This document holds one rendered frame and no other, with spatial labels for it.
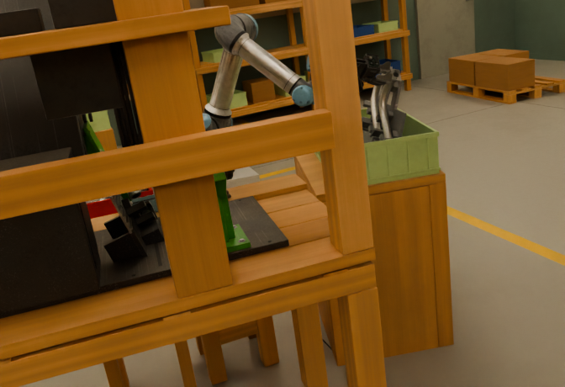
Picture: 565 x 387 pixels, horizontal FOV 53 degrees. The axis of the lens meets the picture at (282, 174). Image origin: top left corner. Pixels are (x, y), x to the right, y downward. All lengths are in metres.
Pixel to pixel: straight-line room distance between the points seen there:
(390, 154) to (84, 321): 1.31
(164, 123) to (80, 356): 0.59
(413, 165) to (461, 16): 7.23
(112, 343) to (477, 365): 1.59
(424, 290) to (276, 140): 1.37
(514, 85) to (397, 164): 4.84
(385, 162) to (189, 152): 1.14
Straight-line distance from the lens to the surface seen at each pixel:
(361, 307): 1.61
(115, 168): 1.27
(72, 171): 1.27
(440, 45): 9.21
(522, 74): 7.08
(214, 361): 2.56
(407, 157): 2.28
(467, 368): 2.57
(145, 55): 1.28
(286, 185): 2.03
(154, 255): 1.66
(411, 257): 2.42
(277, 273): 1.47
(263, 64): 2.12
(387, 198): 2.29
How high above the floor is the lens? 1.55
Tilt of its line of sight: 18 degrees down
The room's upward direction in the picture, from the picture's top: 8 degrees counter-clockwise
